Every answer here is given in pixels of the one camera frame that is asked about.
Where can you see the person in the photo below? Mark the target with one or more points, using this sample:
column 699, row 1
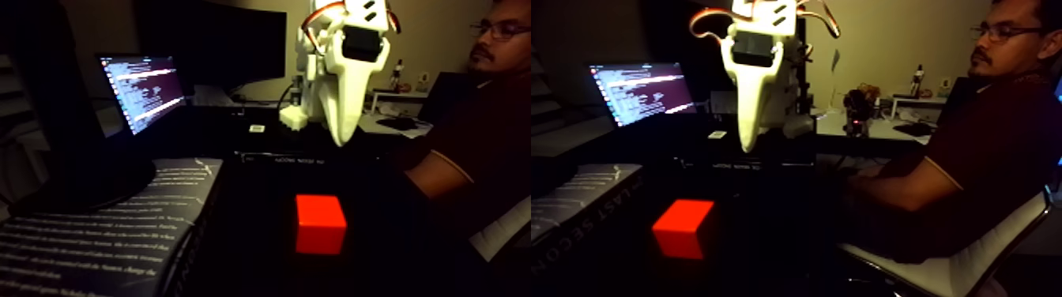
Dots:
column 996, row 141

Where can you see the white office chair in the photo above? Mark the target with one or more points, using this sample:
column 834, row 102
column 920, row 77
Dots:
column 962, row 265

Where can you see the dark book with white text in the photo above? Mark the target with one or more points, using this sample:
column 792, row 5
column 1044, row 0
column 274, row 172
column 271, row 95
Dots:
column 91, row 232

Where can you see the dark leader arm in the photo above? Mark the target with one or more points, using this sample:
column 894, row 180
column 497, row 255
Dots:
column 859, row 108

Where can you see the black box with white lettering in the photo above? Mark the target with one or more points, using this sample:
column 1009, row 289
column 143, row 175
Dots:
column 286, row 157

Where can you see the white side desk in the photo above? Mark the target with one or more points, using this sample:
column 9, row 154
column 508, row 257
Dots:
column 830, row 124

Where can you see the red cube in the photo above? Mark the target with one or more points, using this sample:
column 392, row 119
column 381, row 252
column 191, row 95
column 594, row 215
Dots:
column 321, row 217

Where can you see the small figurine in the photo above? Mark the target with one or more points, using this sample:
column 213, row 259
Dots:
column 918, row 81

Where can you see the person's glasses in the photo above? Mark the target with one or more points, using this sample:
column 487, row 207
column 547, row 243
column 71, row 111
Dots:
column 1000, row 33

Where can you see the open laptop with lit screen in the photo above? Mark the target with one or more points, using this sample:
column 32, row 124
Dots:
column 145, row 91

